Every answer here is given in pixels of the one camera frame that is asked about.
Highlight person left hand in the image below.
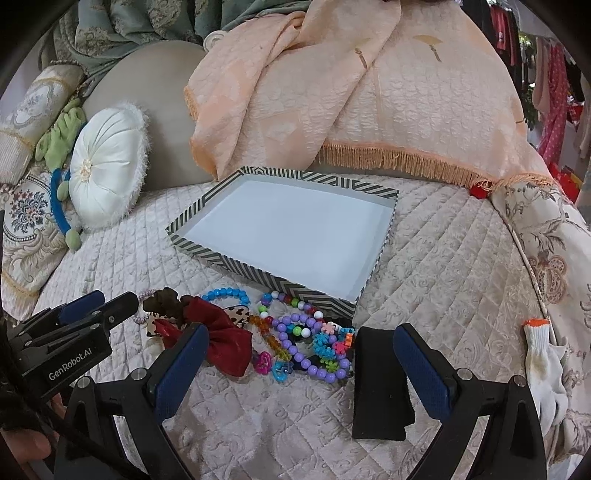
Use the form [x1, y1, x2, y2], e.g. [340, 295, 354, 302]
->
[1, 398, 60, 465]

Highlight pink and blue charm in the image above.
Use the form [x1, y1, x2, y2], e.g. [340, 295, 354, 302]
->
[252, 351, 294, 383]

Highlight black rectangular pouch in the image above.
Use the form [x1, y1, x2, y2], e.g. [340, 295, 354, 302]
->
[352, 327, 415, 441]

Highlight orange crystal bead bracelet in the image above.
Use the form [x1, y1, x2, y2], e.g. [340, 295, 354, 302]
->
[248, 315, 293, 363]

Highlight white round satin cushion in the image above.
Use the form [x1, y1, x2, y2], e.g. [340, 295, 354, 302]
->
[69, 102, 149, 231]

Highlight quilted pink bed cover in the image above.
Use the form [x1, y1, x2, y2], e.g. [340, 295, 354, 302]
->
[37, 178, 541, 479]

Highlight beige floral bedspread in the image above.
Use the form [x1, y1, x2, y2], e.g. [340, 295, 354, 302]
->
[491, 182, 590, 462]

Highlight purple bead bracelet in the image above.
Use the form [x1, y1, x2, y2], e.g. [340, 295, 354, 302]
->
[271, 314, 353, 385]

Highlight hanging pink clothes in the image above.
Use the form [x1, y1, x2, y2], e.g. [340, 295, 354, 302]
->
[460, 1, 590, 178]

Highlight floral embroidered cushion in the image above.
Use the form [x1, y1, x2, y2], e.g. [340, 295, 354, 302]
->
[1, 164, 68, 321]

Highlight leopard print bow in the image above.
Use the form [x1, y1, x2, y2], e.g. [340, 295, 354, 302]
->
[146, 305, 250, 338]

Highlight blue bead bracelet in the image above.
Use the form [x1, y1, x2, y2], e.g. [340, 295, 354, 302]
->
[201, 286, 252, 308]

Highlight peach fringed blanket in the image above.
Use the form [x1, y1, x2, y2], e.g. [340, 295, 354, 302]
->
[184, 1, 552, 189]

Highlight brown scrunchie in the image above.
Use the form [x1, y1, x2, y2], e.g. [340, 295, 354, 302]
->
[142, 287, 193, 324]

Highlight colourful flower bead bracelet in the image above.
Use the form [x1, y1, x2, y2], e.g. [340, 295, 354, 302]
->
[310, 322, 356, 374]

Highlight beige embroidered bolster pillow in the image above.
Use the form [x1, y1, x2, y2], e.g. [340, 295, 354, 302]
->
[0, 64, 83, 185]

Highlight striped white shallow box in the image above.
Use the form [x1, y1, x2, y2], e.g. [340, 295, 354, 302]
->
[166, 167, 399, 318]

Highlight red velvet bow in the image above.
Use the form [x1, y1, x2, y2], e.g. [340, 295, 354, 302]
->
[153, 297, 252, 377]

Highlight white work glove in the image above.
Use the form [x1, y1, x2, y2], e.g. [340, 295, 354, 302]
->
[523, 319, 568, 436]

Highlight green damask curtain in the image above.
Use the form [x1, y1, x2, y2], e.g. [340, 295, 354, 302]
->
[50, 0, 310, 90]

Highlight red small object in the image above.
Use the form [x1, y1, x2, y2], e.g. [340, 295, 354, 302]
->
[469, 181, 492, 200]

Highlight green plush toy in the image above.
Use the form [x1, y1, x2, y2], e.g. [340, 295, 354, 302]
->
[34, 98, 86, 251]

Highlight multicolour bead bracelet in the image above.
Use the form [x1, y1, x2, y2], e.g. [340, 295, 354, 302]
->
[256, 290, 326, 329]

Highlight black scrunchie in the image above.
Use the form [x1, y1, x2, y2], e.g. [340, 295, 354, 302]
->
[287, 328, 356, 382]

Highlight blue plush headband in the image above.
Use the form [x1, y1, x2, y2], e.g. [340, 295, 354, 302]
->
[50, 169, 71, 235]

